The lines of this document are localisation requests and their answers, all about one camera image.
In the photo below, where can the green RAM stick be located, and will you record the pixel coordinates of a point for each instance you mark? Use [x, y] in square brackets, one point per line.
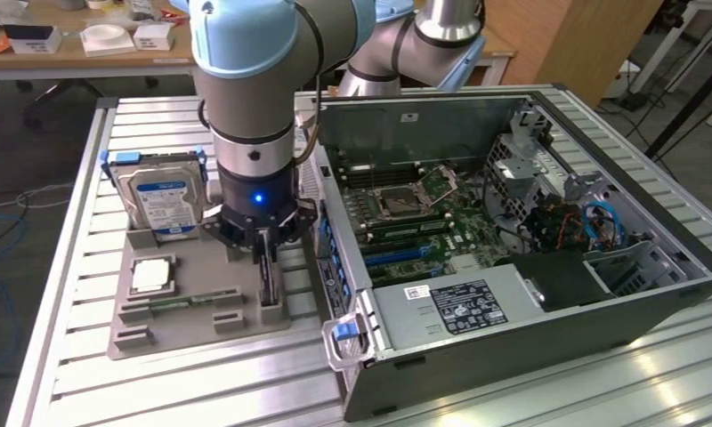
[177, 301]

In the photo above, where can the silver chipset heatsink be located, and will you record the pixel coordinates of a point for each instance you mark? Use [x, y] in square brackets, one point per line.
[468, 263]

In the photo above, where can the perforated metal disk bay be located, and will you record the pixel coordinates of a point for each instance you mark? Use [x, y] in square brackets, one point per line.
[510, 173]

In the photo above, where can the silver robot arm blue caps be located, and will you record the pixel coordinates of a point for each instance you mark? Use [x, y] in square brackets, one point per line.
[243, 44]

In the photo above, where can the orange card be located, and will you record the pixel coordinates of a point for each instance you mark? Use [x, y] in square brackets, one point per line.
[1, 46]

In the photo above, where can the silver CPU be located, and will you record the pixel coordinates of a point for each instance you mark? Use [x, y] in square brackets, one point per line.
[152, 276]

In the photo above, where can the grey power supply unit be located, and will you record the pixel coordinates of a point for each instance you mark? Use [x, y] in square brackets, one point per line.
[403, 320]

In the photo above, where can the wooden cabinet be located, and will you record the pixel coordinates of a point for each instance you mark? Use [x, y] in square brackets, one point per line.
[582, 44]

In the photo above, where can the wooden desk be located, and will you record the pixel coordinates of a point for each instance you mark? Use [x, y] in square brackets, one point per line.
[95, 62]

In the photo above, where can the white box with dark top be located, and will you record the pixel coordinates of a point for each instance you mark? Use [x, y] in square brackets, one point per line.
[35, 44]

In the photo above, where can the grey parts rack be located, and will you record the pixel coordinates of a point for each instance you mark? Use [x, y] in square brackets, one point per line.
[202, 320]

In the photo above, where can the black open PC case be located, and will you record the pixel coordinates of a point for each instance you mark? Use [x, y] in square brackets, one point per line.
[510, 378]

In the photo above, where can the blue expansion slot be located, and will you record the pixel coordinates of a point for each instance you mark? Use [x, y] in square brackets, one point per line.
[398, 255]

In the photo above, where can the grey cup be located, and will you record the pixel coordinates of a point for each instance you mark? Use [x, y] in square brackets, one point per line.
[71, 3]

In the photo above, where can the green motherboard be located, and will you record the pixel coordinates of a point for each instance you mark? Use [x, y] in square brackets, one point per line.
[468, 231]

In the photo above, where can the plain white box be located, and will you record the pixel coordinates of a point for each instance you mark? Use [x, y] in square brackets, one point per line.
[153, 40]

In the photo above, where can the silver socket cover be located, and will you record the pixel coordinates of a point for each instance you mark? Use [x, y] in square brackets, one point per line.
[439, 184]

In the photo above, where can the green GPU with black fan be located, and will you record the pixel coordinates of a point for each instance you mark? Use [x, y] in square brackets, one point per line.
[267, 280]

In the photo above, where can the CPU socket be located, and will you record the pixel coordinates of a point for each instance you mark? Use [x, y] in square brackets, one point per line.
[400, 202]

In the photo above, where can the white paper label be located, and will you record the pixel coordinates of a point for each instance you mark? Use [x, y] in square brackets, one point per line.
[169, 60]

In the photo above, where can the black tripod pole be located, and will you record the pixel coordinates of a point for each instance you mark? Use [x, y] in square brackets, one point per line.
[691, 98]

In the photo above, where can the hard disk in blue caddy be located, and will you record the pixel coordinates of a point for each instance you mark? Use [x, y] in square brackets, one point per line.
[160, 200]

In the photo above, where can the white square dish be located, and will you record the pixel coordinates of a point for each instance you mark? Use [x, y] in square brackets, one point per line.
[107, 42]

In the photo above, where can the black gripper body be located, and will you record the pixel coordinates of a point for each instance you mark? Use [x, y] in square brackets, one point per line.
[255, 195]

